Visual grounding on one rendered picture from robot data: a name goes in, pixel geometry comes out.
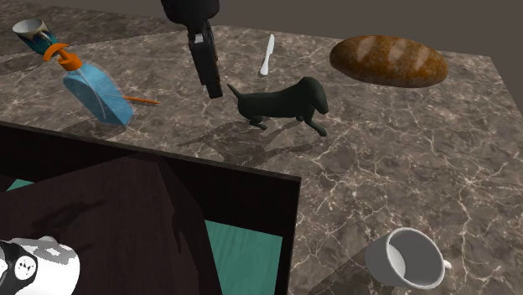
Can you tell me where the grey cup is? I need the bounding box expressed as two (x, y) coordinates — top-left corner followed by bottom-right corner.
(364, 226), (453, 291)

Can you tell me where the white knife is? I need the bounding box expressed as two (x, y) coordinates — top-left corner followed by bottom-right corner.
(258, 34), (276, 77)

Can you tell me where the teal and white mug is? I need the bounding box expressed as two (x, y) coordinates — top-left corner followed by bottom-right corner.
(11, 18), (59, 56)

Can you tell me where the thin orange stick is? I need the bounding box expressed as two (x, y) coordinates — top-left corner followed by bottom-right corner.
(122, 95), (161, 106)

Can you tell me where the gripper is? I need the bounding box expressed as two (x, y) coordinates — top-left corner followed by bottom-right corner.
(160, 0), (224, 100)

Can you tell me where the brown bread loaf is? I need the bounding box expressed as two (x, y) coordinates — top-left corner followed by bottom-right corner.
(329, 34), (449, 89)

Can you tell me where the black dog figure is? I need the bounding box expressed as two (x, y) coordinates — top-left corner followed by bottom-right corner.
(226, 75), (330, 138)

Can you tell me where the blue soap bottle orange pump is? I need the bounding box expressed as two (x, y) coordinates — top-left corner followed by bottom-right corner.
(42, 42), (137, 128)

